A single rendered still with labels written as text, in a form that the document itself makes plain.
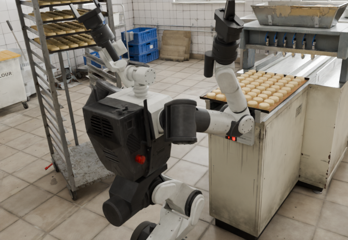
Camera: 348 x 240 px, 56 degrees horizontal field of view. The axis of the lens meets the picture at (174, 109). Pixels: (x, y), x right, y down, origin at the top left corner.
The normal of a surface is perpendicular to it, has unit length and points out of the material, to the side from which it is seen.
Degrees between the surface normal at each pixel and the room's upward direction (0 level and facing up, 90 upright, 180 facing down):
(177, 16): 90
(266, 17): 115
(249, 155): 90
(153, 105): 41
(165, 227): 20
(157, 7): 90
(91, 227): 0
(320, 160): 90
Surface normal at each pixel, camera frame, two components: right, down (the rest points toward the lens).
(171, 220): -0.26, -0.75
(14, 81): 0.84, 0.19
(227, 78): -0.01, 0.72
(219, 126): 0.55, 0.41
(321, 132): -0.62, 0.33
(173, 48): -0.53, -0.04
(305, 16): -0.54, 0.69
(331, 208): -0.05, -0.92
